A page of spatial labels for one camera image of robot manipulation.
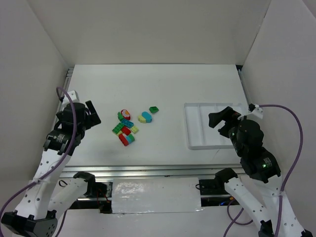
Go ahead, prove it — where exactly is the green 2x3 lego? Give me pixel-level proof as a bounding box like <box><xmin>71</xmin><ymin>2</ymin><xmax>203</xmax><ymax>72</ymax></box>
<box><xmin>112</xmin><ymin>122</ymin><xmax>124</xmax><ymax>135</ymax></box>

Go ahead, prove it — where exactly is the red lego brick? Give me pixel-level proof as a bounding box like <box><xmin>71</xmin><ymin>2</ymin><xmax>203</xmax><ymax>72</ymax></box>
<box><xmin>118</xmin><ymin>134</ymin><xmax>129</xmax><ymax>146</ymax></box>

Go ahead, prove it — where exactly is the pale yellow square lego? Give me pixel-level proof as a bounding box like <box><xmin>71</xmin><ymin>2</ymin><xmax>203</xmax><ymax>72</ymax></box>
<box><xmin>130</xmin><ymin>125</ymin><xmax>139</xmax><ymax>134</ymax></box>

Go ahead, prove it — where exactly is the blue rounded lego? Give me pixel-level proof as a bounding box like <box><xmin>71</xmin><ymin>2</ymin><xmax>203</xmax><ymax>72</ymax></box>
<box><xmin>141</xmin><ymin>112</ymin><xmax>152</xmax><ymax>123</ymax></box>

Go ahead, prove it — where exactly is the dark green sloped lego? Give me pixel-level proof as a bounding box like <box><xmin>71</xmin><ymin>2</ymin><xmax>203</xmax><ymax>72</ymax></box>
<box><xmin>149</xmin><ymin>106</ymin><xmax>159</xmax><ymax>114</ymax></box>

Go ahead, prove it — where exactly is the cyan small lego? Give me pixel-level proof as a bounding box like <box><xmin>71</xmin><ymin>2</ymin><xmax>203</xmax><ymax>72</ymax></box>
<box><xmin>125</xmin><ymin>133</ymin><xmax>135</xmax><ymax>144</ymax></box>

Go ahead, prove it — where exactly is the pale yellow rounded lego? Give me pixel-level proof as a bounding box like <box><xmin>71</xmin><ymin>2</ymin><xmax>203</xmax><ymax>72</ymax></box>
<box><xmin>138</xmin><ymin>115</ymin><xmax>147</xmax><ymax>123</ymax></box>

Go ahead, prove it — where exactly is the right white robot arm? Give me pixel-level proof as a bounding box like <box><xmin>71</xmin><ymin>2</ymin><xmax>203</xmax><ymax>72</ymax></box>
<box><xmin>208</xmin><ymin>104</ymin><xmax>313</xmax><ymax>237</ymax></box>

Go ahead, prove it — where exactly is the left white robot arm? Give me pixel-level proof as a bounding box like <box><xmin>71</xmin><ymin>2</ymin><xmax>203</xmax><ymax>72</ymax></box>
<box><xmin>1</xmin><ymin>101</ymin><xmax>101</xmax><ymax>237</ymax></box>

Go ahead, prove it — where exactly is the white compartment tray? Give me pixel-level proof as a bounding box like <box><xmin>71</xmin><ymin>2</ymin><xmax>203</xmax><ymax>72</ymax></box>
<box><xmin>184</xmin><ymin>102</ymin><xmax>248</xmax><ymax>151</ymax></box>

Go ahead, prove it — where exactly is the green small lego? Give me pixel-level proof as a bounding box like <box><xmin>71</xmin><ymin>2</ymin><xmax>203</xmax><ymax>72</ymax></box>
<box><xmin>118</xmin><ymin>112</ymin><xmax>124</xmax><ymax>121</ymax></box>

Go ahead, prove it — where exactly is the blue flat lego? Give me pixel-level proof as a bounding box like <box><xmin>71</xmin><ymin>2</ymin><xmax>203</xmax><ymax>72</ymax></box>
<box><xmin>121</xmin><ymin>119</ymin><xmax>134</xmax><ymax>128</ymax></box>

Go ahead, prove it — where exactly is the red sloped lego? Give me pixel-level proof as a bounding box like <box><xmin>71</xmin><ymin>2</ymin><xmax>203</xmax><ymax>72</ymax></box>
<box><xmin>121</xmin><ymin>126</ymin><xmax>131</xmax><ymax>136</ymax></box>

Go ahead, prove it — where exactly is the red flower lego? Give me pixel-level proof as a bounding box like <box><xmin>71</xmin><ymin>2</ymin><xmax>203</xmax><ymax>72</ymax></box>
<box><xmin>120</xmin><ymin>109</ymin><xmax>131</xmax><ymax>120</ymax></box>

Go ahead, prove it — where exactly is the silver foil cover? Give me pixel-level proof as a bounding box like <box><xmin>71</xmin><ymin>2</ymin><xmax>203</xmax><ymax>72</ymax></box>
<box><xmin>112</xmin><ymin>177</ymin><xmax>203</xmax><ymax>214</ymax></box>

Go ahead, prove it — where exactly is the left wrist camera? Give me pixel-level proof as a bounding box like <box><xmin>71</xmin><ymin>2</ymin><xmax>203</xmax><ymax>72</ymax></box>
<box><xmin>62</xmin><ymin>90</ymin><xmax>79</xmax><ymax>105</ymax></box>

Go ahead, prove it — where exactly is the aluminium frame rail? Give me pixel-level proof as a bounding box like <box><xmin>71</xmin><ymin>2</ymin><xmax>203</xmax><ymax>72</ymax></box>
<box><xmin>60</xmin><ymin>164</ymin><xmax>244</xmax><ymax>178</ymax></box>

